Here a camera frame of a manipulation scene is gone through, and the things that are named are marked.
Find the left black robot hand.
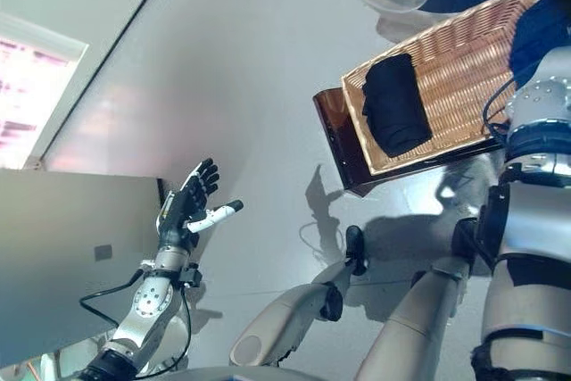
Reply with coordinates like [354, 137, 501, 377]
[155, 157, 245, 252]

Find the navy blue garment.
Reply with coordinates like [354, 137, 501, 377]
[508, 0, 571, 87]

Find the grey cabinet with black edge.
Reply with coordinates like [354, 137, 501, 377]
[0, 168, 169, 355]

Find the left silver robot leg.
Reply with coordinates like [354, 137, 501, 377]
[228, 225, 368, 367]

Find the silver robot leg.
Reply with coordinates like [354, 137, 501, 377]
[228, 225, 368, 367]
[352, 218, 481, 381]

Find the white framed window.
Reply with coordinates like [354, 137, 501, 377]
[0, 12, 90, 170]

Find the black rolled garment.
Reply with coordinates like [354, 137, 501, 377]
[360, 53, 433, 159]

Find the right silver robot leg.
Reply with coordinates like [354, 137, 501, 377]
[352, 218, 481, 381]

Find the wicker laundry basket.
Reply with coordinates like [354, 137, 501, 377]
[341, 0, 542, 177]

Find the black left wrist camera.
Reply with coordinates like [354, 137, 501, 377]
[180, 267, 201, 288]

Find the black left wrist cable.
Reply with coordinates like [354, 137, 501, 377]
[79, 269, 192, 371]

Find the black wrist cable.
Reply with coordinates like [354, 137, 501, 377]
[79, 269, 192, 371]
[483, 77, 514, 141]

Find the grey equipment with cables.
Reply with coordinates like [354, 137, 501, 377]
[12, 335, 117, 381]

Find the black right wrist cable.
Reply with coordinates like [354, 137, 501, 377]
[483, 77, 514, 141]

